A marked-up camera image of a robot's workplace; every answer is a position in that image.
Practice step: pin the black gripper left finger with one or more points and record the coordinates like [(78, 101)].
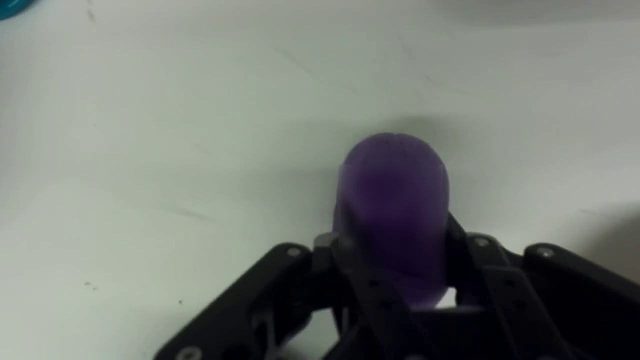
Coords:
[(313, 300)]

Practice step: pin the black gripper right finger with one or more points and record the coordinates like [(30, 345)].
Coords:
[(553, 306)]

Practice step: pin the purple plushy ball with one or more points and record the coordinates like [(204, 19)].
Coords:
[(397, 212)]

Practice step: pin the teal toy pot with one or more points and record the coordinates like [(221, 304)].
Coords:
[(12, 7)]

